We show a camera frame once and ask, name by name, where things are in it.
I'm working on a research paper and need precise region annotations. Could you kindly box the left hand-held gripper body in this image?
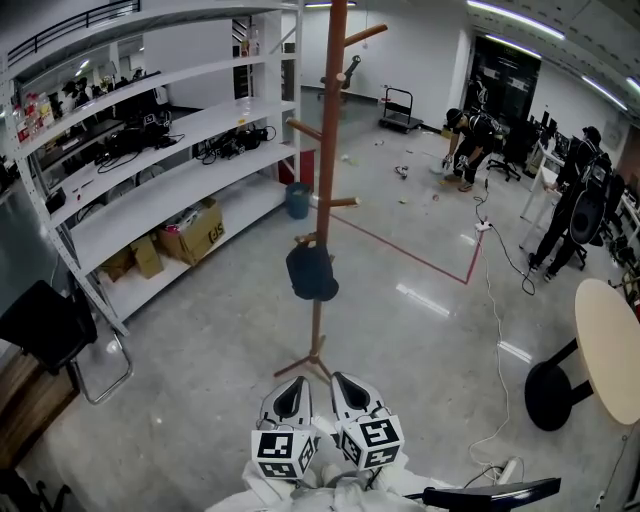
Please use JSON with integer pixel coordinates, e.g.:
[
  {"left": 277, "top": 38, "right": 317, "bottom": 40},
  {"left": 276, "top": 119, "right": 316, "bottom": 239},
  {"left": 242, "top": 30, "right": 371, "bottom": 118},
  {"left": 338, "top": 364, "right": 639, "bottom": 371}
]
[{"left": 250, "top": 422, "right": 320, "bottom": 482}]

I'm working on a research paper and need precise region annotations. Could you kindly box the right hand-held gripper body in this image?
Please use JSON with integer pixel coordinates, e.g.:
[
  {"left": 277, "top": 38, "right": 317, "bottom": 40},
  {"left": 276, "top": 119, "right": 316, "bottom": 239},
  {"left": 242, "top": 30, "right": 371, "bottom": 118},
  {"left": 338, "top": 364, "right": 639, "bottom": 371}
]
[{"left": 338, "top": 413, "right": 405, "bottom": 472}]

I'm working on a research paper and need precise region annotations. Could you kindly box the dark navy cap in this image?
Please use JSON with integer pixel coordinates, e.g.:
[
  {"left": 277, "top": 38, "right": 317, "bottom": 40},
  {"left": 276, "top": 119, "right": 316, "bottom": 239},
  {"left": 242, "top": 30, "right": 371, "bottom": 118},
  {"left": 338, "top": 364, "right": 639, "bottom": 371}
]
[{"left": 284, "top": 243, "right": 341, "bottom": 302}]

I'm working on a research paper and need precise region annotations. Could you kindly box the brown wooden coat rack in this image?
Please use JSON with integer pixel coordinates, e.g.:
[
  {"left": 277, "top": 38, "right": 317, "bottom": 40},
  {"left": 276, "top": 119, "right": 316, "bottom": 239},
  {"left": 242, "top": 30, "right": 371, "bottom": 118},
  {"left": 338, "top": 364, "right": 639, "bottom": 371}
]
[{"left": 272, "top": 0, "right": 390, "bottom": 384}]

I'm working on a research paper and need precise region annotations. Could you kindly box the person's right forearm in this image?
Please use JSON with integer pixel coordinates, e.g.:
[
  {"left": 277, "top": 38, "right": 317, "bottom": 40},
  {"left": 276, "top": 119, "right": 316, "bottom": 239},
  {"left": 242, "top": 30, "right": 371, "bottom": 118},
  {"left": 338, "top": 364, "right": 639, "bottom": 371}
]
[{"left": 372, "top": 452, "right": 461, "bottom": 494}]

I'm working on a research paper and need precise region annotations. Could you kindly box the person's left forearm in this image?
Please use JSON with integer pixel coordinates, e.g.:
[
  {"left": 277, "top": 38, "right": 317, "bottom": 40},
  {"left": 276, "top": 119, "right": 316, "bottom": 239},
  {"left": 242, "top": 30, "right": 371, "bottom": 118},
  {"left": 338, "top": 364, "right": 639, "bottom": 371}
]
[{"left": 241, "top": 459, "right": 281, "bottom": 501}]

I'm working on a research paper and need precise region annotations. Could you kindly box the person's right shoe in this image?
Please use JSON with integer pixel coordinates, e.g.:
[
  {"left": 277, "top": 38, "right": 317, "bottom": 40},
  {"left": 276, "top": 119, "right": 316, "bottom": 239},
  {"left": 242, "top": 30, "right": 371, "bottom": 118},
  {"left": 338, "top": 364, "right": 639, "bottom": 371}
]
[{"left": 319, "top": 462, "right": 347, "bottom": 487}]

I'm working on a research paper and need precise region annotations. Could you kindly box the person's white fleece jacket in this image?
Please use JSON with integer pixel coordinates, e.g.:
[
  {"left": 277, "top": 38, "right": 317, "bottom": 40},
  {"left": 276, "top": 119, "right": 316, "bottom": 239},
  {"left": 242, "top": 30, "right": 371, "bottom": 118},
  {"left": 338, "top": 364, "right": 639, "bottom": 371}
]
[{"left": 202, "top": 474, "right": 441, "bottom": 512}]

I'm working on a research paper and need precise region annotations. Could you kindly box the black flat board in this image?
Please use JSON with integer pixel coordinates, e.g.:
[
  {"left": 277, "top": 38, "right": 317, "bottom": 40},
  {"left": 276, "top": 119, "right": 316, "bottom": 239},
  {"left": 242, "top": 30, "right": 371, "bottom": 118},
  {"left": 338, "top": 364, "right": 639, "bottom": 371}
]
[{"left": 421, "top": 477, "right": 562, "bottom": 512}]

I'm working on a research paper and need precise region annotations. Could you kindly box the large printed cardboard box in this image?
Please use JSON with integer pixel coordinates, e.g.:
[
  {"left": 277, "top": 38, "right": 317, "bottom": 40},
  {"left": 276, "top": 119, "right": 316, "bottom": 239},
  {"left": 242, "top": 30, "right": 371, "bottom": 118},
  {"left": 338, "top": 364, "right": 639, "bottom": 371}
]
[{"left": 157, "top": 197, "right": 225, "bottom": 267}]

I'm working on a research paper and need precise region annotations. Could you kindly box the tall plain cardboard box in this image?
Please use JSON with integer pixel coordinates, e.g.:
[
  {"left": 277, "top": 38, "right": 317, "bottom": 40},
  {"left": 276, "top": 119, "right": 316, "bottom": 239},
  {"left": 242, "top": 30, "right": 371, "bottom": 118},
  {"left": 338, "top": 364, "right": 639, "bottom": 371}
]
[{"left": 129, "top": 234, "right": 165, "bottom": 280}]

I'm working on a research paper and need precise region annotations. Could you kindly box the blue waste bin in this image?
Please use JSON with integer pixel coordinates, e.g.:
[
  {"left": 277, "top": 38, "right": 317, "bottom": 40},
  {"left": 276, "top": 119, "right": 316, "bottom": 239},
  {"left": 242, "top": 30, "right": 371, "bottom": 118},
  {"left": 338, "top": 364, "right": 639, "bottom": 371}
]
[{"left": 285, "top": 181, "right": 312, "bottom": 221}]

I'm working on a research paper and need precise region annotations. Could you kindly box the small plain cardboard box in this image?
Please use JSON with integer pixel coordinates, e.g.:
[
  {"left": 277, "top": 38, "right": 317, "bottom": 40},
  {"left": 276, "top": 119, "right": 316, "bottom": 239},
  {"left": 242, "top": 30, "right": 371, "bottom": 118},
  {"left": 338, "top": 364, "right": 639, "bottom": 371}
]
[{"left": 98, "top": 248, "right": 136, "bottom": 283}]

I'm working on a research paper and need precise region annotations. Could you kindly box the round beige table black base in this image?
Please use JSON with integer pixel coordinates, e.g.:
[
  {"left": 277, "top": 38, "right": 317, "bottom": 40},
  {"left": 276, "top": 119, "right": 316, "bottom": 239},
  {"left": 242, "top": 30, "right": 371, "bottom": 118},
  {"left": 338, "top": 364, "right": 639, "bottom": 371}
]
[{"left": 523, "top": 278, "right": 640, "bottom": 433}]

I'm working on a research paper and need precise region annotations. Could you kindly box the red cabinet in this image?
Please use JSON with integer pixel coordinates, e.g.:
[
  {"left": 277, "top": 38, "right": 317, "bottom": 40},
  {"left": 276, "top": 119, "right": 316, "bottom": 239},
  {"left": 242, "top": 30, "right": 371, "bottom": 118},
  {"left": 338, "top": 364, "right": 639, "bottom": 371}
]
[{"left": 277, "top": 146, "right": 317, "bottom": 192}]

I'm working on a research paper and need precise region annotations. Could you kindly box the wooden platform step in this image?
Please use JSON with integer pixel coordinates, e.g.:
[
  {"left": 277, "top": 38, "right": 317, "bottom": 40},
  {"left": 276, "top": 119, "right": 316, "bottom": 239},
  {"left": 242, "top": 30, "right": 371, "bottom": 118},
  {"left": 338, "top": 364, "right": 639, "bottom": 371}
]
[{"left": 0, "top": 349, "right": 82, "bottom": 470}]

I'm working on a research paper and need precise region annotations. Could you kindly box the white desk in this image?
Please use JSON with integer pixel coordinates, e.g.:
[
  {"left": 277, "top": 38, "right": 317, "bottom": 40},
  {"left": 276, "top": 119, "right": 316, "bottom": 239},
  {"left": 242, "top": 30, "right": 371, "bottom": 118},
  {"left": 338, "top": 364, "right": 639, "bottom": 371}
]
[{"left": 518, "top": 139, "right": 564, "bottom": 222}]

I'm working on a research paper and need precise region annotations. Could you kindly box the black platform trolley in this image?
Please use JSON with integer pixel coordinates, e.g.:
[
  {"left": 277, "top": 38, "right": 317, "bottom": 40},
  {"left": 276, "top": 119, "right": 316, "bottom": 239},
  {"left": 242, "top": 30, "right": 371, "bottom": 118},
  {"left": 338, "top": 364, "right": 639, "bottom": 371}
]
[{"left": 378, "top": 86, "right": 425, "bottom": 133}]

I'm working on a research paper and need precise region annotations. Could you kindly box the black swivel office chair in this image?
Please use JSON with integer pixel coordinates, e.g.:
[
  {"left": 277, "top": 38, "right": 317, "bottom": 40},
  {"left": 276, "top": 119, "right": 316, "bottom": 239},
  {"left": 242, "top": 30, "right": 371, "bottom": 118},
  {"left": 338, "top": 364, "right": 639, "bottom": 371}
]
[
  {"left": 486, "top": 119, "right": 525, "bottom": 183},
  {"left": 318, "top": 53, "right": 365, "bottom": 104}
]

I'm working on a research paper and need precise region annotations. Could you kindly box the small black box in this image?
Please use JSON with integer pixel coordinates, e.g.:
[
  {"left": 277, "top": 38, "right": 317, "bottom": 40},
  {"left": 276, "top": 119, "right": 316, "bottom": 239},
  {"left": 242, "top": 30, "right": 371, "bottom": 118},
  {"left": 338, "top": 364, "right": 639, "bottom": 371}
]
[{"left": 44, "top": 188, "right": 69, "bottom": 215}]

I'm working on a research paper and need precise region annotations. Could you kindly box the large white metal shelving unit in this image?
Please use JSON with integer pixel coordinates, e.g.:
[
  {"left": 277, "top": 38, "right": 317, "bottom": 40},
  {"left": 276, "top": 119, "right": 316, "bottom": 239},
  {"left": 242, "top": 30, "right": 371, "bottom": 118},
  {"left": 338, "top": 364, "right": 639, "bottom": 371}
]
[{"left": 0, "top": 0, "right": 304, "bottom": 337}]

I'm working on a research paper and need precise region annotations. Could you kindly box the pile of black gear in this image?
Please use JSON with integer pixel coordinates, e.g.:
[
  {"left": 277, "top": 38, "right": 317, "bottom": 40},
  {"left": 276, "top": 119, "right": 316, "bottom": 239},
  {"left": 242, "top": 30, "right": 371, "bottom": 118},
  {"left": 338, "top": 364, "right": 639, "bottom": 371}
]
[{"left": 93, "top": 112, "right": 185, "bottom": 175}]

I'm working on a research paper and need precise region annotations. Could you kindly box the row of computer monitors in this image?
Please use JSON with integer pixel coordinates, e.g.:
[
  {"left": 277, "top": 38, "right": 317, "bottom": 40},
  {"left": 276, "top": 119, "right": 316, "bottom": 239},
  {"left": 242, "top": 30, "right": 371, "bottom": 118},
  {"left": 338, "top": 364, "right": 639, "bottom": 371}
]
[{"left": 529, "top": 110, "right": 572, "bottom": 157}]

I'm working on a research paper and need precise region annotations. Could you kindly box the dark glass doorway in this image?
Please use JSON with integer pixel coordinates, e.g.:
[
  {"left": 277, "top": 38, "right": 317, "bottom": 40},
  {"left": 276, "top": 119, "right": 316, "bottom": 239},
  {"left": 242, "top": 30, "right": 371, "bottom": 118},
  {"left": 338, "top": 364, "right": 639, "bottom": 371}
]
[{"left": 467, "top": 34, "right": 542, "bottom": 137}]

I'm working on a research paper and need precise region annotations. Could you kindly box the group of drink bottles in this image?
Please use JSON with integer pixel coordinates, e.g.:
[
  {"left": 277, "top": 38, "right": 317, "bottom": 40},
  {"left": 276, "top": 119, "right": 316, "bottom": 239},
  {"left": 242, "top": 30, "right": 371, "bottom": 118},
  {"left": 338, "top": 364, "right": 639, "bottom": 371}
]
[{"left": 13, "top": 91, "right": 55, "bottom": 145}]

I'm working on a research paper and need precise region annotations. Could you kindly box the black metal railing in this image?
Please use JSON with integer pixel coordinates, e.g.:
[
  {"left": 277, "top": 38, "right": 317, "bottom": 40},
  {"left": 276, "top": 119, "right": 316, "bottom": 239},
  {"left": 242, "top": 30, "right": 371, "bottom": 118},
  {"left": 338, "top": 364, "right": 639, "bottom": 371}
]
[{"left": 6, "top": 0, "right": 142, "bottom": 70}]

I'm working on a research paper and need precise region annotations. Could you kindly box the white floor cable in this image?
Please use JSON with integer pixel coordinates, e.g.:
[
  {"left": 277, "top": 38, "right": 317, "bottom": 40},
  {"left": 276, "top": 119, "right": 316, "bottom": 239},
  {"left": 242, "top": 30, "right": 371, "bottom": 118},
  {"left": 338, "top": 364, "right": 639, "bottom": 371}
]
[{"left": 467, "top": 230, "right": 512, "bottom": 475}]

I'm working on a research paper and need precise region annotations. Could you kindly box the black floor cable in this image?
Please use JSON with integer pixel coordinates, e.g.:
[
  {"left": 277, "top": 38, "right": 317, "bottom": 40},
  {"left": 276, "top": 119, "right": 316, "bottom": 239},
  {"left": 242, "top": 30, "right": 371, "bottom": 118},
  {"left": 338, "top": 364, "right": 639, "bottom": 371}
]
[{"left": 472, "top": 180, "right": 537, "bottom": 297}]

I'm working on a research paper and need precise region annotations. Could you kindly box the black chair chrome frame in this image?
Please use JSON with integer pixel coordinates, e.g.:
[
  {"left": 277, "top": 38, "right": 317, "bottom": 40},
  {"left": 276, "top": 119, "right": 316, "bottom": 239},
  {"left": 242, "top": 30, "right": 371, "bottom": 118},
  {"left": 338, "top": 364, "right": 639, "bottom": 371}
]
[{"left": 0, "top": 278, "right": 135, "bottom": 407}]

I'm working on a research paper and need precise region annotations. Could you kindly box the pile of black cables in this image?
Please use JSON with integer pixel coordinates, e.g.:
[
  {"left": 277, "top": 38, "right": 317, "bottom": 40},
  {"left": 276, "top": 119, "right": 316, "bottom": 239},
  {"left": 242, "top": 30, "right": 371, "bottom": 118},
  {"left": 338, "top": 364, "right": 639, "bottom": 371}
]
[{"left": 193, "top": 123, "right": 278, "bottom": 166}]

